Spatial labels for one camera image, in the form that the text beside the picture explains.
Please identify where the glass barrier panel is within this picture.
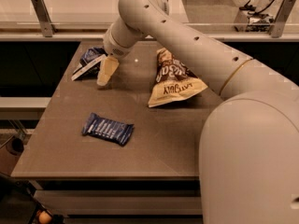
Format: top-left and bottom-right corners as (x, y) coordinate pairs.
(0, 0), (299, 34)

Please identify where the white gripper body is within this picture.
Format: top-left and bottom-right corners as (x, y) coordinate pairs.
(103, 29), (132, 60)

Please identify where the blue snack bar wrapper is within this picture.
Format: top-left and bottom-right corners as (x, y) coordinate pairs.
(81, 113), (134, 147)

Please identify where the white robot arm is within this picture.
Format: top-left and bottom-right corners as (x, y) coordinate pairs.
(104, 0), (299, 224)

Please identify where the orange ball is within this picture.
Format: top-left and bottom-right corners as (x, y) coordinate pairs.
(36, 211), (52, 224)

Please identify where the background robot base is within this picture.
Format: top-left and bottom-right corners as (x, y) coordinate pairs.
(234, 0), (276, 32)

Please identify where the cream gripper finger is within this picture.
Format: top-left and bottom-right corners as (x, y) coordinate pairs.
(96, 56), (119, 87)

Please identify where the grey shelf under table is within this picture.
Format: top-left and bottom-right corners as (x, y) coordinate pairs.
(34, 190), (202, 217)

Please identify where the left metal rail bracket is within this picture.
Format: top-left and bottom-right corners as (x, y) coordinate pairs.
(31, 0), (55, 37)

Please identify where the brown and cream chip bag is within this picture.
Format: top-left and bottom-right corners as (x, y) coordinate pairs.
(148, 48), (207, 107)

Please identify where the right metal rail bracket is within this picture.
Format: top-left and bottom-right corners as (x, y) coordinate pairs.
(269, 0), (296, 38)

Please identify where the blue chip bag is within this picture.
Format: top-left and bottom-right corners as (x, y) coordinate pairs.
(71, 47), (107, 80)

